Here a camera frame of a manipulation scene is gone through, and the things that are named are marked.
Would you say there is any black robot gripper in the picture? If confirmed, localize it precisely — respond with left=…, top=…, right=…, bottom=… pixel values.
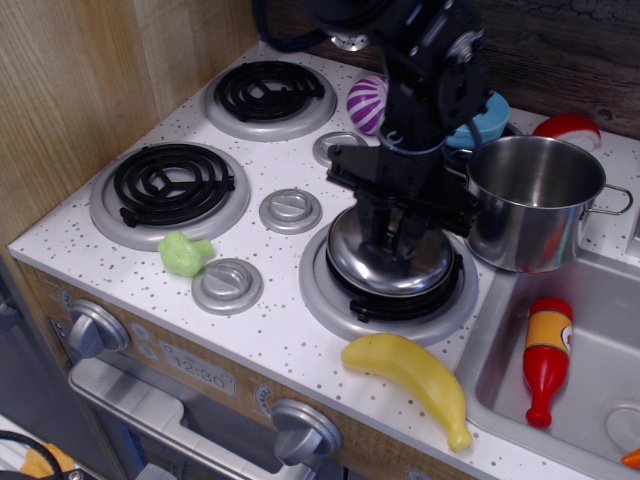
left=327, top=146, right=481, bottom=258

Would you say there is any steel pot lid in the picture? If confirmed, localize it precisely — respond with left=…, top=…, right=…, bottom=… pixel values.
left=326, top=208, right=454, bottom=298

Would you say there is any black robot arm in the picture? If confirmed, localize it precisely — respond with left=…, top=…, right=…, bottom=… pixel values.
left=252, top=1, right=491, bottom=255

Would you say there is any stainless steel pot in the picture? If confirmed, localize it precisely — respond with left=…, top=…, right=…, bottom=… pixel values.
left=458, top=135, right=610, bottom=273

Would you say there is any front right black burner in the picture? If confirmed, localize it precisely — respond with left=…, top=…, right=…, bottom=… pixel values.
left=299, top=226, right=480, bottom=346

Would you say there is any silver stove top knob rear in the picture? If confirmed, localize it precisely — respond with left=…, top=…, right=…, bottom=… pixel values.
left=312, top=131, right=367, bottom=168

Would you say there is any silver stove knob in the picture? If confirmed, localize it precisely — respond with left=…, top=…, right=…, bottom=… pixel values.
left=191, top=259, right=264, bottom=316
left=312, top=131, right=367, bottom=168
left=259, top=188, right=322, bottom=235

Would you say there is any silver stove top knob middle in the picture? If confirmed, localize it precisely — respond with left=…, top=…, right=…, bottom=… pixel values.
left=259, top=188, right=322, bottom=235

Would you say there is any purple striped toy ball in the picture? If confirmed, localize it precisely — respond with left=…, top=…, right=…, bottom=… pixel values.
left=346, top=75, right=388, bottom=136

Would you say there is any yellow toy banana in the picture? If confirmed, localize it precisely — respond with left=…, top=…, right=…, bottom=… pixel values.
left=341, top=333, right=473, bottom=452

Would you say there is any blue plastic bowl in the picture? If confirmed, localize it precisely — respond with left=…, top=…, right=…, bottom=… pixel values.
left=445, top=92, right=510, bottom=150

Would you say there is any silver stove top knob front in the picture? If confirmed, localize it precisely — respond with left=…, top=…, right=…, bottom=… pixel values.
left=191, top=259, right=264, bottom=316

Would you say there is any back left black burner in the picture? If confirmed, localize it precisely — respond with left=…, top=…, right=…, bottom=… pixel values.
left=204, top=60, right=337, bottom=142

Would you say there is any silver perforated ladle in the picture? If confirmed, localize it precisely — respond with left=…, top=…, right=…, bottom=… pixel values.
left=330, top=34, right=370, bottom=52

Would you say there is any red toy ketchup bottle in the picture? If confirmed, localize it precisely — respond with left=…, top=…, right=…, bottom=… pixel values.
left=523, top=297, right=573, bottom=428

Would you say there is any red white toy food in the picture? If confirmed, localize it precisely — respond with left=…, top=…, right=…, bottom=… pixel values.
left=533, top=113, right=602, bottom=152

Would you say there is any front left black burner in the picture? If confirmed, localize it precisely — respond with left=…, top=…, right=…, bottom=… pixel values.
left=90, top=143, right=251, bottom=251

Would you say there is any green toy broccoli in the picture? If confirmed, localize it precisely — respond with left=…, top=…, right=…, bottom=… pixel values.
left=158, top=231, right=214, bottom=277

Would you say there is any right silver oven knob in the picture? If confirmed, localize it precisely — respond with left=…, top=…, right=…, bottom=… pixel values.
left=271, top=399, right=343, bottom=466

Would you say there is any silver oven knob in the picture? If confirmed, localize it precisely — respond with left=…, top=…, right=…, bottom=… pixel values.
left=69, top=299, right=130, bottom=359
left=271, top=399, right=343, bottom=466

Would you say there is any silver toy sink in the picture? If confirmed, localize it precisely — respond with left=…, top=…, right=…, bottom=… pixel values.
left=456, top=251, right=639, bottom=479

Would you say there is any left silver oven knob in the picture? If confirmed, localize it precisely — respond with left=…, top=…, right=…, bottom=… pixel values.
left=69, top=299, right=130, bottom=359

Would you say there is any orange toy in sink corner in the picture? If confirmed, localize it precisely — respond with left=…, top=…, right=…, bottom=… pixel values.
left=620, top=449, right=640, bottom=470

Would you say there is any orange object bottom left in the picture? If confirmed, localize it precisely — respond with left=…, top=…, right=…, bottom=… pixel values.
left=19, top=443, right=76, bottom=478

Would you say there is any silver oven door handle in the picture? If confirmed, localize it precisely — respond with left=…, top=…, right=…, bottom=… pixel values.
left=69, top=358, right=315, bottom=479

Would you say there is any black cable bottom left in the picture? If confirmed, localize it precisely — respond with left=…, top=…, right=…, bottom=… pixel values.
left=0, top=429, right=63, bottom=480

